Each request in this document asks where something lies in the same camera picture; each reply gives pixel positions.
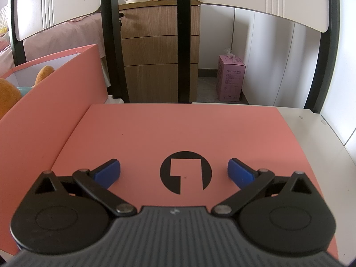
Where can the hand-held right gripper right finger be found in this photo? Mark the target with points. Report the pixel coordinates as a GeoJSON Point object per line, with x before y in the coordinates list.
{"type": "Point", "coordinates": [240, 173]}

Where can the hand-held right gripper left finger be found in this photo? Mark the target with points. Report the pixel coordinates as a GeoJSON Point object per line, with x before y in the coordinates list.
{"type": "Point", "coordinates": [107, 173]}

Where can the pink cardboard box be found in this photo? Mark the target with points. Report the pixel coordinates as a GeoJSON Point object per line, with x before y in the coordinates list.
{"type": "Point", "coordinates": [41, 116]}

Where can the brown bear plush toy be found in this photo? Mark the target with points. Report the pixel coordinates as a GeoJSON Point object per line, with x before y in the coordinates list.
{"type": "Point", "coordinates": [8, 97]}

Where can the pink box lid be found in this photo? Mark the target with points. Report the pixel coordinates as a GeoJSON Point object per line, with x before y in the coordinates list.
{"type": "Point", "coordinates": [194, 130]}

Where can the pink tissue box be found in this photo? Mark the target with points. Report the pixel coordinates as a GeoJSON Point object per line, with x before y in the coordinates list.
{"type": "Point", "coordinates": [230, 78]}

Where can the wooden dresser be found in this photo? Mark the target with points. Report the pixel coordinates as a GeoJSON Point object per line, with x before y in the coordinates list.
{"type": "Point", "coordinates": [155, 50]}

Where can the bed with pink sheet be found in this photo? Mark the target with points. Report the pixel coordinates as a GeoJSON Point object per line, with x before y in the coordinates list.
{"type": "Point", "coordinates": [69, 30]}

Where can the white bowl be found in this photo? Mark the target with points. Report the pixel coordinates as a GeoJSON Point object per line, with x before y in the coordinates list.
{"type": "Point", "coordinates": [136, 0]}

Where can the yellow plush toy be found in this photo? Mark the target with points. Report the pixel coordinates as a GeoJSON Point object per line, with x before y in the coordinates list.
{"type": "Point", "coordinates": [2, 29]}

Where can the cream quilted headboard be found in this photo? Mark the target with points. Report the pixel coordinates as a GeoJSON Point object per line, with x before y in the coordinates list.
{"type": "Point", "coordinates": [4, 15]}

